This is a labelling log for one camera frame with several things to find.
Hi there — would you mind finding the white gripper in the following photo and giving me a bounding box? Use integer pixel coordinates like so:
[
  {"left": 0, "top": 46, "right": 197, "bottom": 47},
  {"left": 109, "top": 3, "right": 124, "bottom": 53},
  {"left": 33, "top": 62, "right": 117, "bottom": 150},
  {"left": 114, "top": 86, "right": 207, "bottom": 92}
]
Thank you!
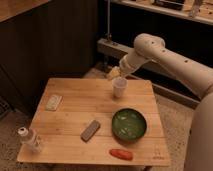
[{"left": 106, "top": 52, "right": 147, "bottom": 80}]

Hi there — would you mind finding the white ceramic cup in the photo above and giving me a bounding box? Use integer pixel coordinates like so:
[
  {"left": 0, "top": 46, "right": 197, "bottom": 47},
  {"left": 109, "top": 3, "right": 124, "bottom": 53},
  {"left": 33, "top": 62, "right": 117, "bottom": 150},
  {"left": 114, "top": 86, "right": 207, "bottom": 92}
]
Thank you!
[{"left": 112, "top": 77, "right": 127, "bottom": 98}]

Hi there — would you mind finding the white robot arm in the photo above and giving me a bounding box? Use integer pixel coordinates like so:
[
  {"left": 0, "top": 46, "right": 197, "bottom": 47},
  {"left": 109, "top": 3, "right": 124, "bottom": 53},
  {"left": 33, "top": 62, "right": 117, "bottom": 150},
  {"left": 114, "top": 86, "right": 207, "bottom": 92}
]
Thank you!
[{"left": 107, "top": 33, "right": 213, "bottom": 171}]

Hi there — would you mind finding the green ceramic bowl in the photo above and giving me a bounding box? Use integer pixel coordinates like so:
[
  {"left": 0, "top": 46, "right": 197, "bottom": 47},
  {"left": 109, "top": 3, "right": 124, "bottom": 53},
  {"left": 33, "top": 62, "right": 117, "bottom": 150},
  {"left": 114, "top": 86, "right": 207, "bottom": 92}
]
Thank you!
[{"left": 111, "top": 108, "right": 147, "bottom": 142}]

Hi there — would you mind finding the metal pole stand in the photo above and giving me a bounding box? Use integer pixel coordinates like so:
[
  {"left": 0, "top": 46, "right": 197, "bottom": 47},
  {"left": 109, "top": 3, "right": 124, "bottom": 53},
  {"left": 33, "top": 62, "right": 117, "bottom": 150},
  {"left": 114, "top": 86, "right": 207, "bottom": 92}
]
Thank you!
[{"left": 97, "top": 0, "right": 131, "bottom": 63}]

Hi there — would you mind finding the grey sponge block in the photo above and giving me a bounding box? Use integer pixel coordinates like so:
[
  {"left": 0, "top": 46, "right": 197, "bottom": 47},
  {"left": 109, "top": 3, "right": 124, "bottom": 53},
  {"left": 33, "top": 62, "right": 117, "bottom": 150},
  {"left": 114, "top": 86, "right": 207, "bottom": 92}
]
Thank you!
[{"left": 81, "top": 120, "right": 101, "bottom": 142}]

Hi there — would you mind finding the wooden table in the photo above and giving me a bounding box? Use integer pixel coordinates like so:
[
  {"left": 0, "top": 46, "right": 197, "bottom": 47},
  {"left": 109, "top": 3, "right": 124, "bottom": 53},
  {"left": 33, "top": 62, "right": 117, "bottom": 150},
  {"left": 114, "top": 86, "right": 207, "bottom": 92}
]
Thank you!
[{"left": 17, "top": 78, "right": 171, "bottom": 166}]

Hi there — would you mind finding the orange red carrot toy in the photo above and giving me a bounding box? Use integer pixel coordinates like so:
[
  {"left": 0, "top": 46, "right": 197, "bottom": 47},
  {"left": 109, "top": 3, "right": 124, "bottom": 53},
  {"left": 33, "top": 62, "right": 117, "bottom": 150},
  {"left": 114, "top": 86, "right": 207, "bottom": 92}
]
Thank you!
[{"left": 109, "top": 149, "right": 133, "bottom": 160}]

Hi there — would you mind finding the background shelf with items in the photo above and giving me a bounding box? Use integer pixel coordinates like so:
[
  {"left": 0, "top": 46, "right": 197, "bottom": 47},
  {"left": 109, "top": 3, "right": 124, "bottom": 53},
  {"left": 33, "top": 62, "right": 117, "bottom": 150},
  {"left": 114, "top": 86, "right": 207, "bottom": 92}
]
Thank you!
[{"left": 111, "top": 0, "right": 213, "bottom": 26}]

